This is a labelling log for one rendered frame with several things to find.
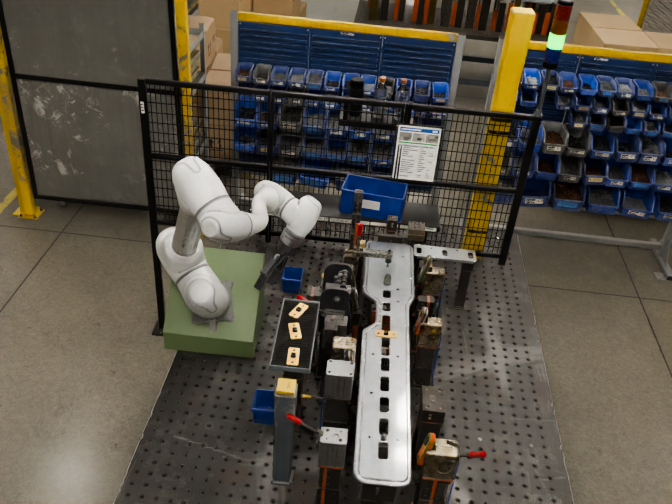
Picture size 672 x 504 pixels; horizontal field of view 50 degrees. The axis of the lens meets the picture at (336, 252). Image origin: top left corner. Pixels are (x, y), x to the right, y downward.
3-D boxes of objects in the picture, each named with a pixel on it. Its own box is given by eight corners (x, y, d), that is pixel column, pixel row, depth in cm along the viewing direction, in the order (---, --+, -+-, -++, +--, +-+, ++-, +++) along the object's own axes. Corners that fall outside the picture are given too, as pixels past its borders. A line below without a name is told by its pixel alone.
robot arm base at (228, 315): (192, 334, 303) (190, 332, 298) (190, 282, 308) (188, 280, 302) (235, 330, 304) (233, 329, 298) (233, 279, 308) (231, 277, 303)
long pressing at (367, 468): (420, 489, 223) (421, 486, 222) (348, 482, 224) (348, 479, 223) (413, 246, 337) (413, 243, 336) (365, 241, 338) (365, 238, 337)
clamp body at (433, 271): (437, 338, 328) (449, 277, 308) (411, 336, 328) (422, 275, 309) (436, 325, 336) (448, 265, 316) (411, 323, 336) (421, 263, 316)
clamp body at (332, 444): (341, 518, 246) (350, 448, 226) (309, 515, 246) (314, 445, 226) (343, 495, 254) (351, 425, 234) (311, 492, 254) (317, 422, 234)
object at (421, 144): (434, 184, 356) (444, 127, 339) (389, 179, 357) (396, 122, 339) (434, 182, 358) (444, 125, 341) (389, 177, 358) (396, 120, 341)
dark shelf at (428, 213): (439, 233, 346) (440, 227, 345) (255, 214, 348) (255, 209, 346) (437, 209, 364) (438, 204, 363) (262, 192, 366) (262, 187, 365)
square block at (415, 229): (415, 291, 356) (425, 230, 336) (399, 290, 356) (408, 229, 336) (415, 282, 363) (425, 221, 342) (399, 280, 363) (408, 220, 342)
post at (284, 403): (291, 486, 255) (296, 399, 231) (270, 484, 256) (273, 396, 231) (294, 469, 262) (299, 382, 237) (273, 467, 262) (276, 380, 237)
